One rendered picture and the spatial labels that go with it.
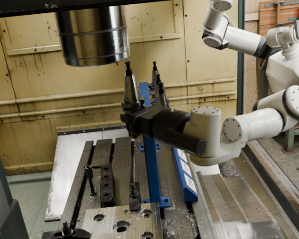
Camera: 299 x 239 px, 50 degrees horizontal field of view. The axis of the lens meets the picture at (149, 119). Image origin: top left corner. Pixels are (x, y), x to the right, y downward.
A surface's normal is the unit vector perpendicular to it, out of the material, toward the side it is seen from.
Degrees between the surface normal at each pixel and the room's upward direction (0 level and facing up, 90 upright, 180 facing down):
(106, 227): 0
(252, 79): 90
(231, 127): 84
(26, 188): 0
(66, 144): 24
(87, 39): 90
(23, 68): 90
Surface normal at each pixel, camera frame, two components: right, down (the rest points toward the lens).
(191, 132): -0.74, 0.22
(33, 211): -0.10, -0.92
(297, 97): 0.41, -0.25
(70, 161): -0.07, -0.69
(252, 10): 0.11, 0.36
